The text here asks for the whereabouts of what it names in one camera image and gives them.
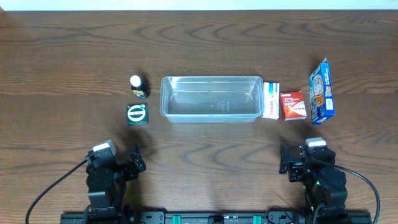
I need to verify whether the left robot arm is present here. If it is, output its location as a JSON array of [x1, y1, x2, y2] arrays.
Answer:
[[83, 147, 146, 223]]

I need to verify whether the red and white box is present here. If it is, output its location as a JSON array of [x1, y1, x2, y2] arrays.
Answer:
[[279, 91, 307, 121]]

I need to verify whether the black mounting rail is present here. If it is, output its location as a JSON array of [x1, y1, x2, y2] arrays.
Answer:
[[60, 210, 373, 224]]

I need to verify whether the small dark bottle white cap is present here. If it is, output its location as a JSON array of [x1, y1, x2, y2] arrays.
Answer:
[[129, 75, 150, 98]]

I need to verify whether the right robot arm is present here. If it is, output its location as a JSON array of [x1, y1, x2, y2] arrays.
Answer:
[[279, 145, 348, 223]]

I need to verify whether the white Panadol box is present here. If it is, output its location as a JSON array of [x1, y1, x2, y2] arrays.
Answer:
[[262, 82, 280, 119]]

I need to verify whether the green round-logo box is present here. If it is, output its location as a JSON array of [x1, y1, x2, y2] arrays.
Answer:
[[126, 103, 148, 126]]

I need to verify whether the clear plastic container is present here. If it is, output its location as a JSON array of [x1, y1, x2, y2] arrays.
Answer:
[[160, 76, 264, 123]]

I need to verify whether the left black cable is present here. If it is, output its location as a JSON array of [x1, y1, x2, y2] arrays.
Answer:
[[25, 159, 88, 224]]

